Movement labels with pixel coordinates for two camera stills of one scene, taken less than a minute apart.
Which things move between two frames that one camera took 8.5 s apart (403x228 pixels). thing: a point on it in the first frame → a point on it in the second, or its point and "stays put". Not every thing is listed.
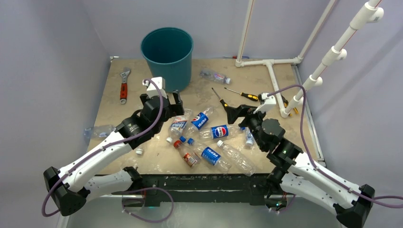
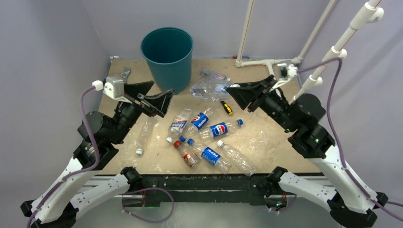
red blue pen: (235, 57) stays put
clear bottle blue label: (249, 137) → (210, 91)
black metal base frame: (252, 188) stays put
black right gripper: (241, 111) → (254, 91)
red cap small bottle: (189, 157) stays put
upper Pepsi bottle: (198, 122) stays put
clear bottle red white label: (179, 124) stays put
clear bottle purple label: (210, 75) stays put
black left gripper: (175, 109) → (159, 102)
